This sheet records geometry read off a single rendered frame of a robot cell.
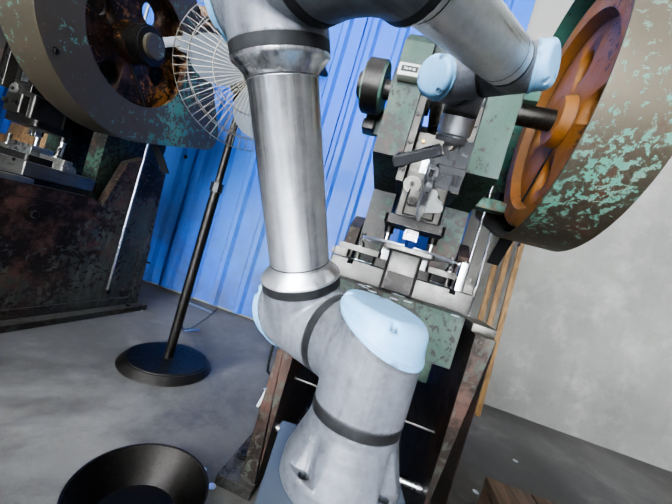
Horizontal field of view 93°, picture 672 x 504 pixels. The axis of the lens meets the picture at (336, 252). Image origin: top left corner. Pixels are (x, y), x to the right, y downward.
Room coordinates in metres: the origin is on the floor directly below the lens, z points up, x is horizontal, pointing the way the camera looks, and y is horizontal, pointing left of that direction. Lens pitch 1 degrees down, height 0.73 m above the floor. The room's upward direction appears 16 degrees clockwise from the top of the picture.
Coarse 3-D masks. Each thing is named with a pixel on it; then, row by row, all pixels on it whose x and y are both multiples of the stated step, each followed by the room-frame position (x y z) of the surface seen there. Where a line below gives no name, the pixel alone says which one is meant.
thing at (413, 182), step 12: (420, 132) 1.05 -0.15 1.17; (420, 144) 1.05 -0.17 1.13; (432, 144) 1.04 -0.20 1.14; (408, 168) 1.05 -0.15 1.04; (420, 168) 1.04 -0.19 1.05; (408, 180) 1.03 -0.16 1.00; (420, 180) 1.04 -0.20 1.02; (408, 192) 1.02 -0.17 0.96; (420, 192) 1.01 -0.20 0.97; (444, 192) 1.02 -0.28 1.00; (408, 204) 1.01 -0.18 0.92; (444, 204) 1.02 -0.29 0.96; (408, 216) 1.04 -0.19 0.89; (432, 216) 1.00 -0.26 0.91
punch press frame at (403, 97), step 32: (416, 96) 1.01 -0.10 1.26; (512, 96) 0.96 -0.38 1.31; (384, 128) 1.02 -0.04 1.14; (480, 128) 0.97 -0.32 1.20; (512, 128) 0.95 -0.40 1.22; (384, 160) 1.06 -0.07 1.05; (480, 160) 0.97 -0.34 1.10; (384, 192) 1.31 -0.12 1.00; (480, 192) 1.06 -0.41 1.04; (384, 224) 1.31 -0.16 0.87; (448, 224) 1.26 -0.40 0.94; (448, 256) 1.25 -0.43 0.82; (352, 288) 0.91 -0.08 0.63; (448, 320) 0.85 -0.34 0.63; (448, 352) 0.85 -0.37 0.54
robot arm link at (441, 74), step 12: (432, 60) 0.58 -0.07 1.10; (444, 60) 0.56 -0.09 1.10; (456, 60) 0.57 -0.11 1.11; (420, 72) 0.60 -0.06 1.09; (432, 72) 0.58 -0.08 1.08; (444, 72) 0.57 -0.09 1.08; (456, 72) 0.57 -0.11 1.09; (468, 72) 0.56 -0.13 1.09; (420, 84) 0.60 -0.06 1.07; (432, 84) 0.58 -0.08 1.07; (444, 84) 0.57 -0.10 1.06; (456, 84) 0.58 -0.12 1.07; (468, 84) 0.56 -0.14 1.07; (432, 96) 0.59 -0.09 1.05; (444, 96) 0.60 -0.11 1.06; (456, 96) 0.60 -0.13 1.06; (468, 96) 0.58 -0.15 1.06
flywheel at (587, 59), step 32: (608, 0) 0.90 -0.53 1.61; (576, 32) 1.08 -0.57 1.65; (608, 32) 0.92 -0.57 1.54; (576, 64) 1.09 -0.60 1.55; (608, 64) 0.86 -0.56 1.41; (544, 96) 1.26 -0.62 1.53; (576, 96) 0.99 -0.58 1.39; (576, 128) 0.94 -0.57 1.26; (512, 160) 1.39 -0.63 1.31; (512, 192) 1.28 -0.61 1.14; (544, 192) 0.93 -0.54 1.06; (512, 224) 1.13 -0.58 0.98
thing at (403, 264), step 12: (396, 252) 0.95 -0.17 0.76; (408, 252) 0.82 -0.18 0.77; (420, 252) 0.82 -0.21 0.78; (396, 264) 0.95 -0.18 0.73; (408, 264) 0.94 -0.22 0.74; (420, 264) 0.94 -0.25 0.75; (384, 276) 0.95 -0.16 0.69; (396, 276) 0.94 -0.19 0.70; (408, 276) 0.94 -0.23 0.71; (384, 288) 0.95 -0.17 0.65; (396, 288) 0.94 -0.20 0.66; (408, 288) 0.93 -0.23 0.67
